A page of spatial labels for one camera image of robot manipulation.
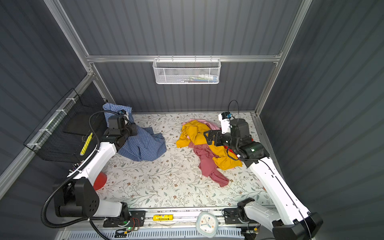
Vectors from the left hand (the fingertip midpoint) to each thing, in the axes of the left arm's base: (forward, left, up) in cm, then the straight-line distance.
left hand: (131, 125), depth 85 cm
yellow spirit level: (-44, -19, -20) cm, 52 cm away
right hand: (-15, -45, +9) cm, 49 cm away
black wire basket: (-8, +26, +5) cm, 28 cm away
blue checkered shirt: (-9, -7, -9) cm, 15 cm away
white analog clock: (-49, -40, -18) cm, 65 cm away
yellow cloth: (+2, -36, -13) cm, 38 cm away
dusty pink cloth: (-18, -43, -19) cm, 51 cm away
